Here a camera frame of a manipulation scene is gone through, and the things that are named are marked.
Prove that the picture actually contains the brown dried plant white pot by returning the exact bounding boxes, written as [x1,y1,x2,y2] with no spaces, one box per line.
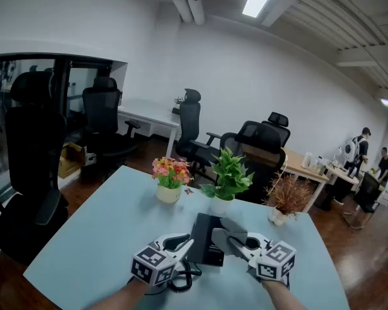
[263,172,314,227]

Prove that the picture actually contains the black cantilever visitor chair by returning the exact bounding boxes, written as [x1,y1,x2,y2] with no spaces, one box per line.
[342,172,382,229]

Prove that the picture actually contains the grey cloth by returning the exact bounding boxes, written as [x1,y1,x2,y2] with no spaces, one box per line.
[211,217,249,257]

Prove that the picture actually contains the white ceiling pipes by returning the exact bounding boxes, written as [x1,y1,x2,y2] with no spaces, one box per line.
[163,0,206,25]

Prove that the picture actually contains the person's left forearm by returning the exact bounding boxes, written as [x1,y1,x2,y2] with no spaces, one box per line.
[87,278,153,310]

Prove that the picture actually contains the black desk telephone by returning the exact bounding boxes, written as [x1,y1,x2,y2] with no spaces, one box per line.
[186,212,226,267]

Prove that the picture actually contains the black telephone cord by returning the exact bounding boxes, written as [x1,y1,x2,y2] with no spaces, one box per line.
[125,258,203,295]

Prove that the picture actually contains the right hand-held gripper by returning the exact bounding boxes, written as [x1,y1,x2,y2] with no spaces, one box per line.
[228,233,297,283]

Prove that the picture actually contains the round wooden table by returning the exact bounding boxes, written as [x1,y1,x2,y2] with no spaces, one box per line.
[323,165,360,211]

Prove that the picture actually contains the person's right forearm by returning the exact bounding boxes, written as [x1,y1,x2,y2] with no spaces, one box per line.
[261,279,318,310]

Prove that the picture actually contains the black framed glass partition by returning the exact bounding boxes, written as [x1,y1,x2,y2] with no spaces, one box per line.
[0,53,114,206]

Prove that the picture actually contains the pink flowers in cream pot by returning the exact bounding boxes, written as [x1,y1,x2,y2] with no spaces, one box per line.
[151,156,194,205]

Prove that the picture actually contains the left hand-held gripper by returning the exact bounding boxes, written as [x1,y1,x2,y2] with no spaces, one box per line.
[131,232,195,287]

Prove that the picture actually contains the white round backpack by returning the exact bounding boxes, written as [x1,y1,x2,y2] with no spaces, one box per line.
[344,136,361,163]

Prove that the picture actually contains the cardboard box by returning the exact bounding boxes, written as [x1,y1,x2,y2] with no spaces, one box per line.
[58,142,87,180]

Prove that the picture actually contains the small potted plant black pot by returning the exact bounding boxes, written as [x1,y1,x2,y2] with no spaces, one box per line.
[171,96,185,115]

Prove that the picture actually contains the black mesh office chair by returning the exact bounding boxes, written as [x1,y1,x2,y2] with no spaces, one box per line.
[175,88,222,182]
[219,120,287,206]
[81,76,142,174]
[261,111,291,148]

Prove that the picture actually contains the wooden desk with white legs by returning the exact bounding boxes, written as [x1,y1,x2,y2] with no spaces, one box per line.
[279,149,330,213]

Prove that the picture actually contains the green leafy plant white pot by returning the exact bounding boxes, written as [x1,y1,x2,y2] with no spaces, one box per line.
[199,147,255,215]

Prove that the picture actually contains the large black padded office chair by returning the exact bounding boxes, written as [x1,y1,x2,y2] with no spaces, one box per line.
[0,71,69,266]

